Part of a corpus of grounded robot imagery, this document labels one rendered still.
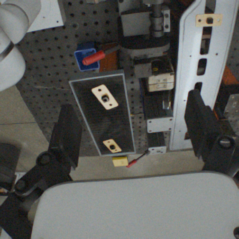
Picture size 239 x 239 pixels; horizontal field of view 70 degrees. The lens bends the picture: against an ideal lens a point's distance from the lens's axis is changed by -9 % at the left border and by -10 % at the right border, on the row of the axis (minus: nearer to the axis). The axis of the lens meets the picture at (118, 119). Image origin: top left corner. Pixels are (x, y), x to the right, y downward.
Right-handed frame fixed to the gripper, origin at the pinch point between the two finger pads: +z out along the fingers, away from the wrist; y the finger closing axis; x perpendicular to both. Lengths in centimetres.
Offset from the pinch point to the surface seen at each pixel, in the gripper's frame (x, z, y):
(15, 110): -127, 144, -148
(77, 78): -15.6, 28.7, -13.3
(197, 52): -22, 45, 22
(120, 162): -60, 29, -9
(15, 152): -205, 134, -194
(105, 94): -21.8, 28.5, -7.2
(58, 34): -21, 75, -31
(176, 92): -38, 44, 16
